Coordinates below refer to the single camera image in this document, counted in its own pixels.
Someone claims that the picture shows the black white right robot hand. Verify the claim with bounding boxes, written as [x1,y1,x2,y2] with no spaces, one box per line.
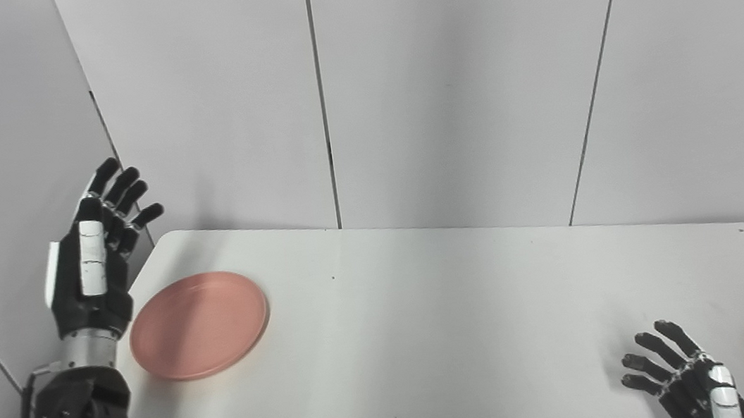
[614,309,744,418]

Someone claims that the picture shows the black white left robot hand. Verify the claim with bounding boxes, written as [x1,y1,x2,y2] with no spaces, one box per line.
[28,152,180,347]

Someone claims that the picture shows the pink round plate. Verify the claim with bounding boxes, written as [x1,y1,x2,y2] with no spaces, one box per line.
[123,265,278,388]

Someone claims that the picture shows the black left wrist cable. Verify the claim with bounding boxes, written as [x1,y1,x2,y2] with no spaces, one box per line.
[13,361,70,418]

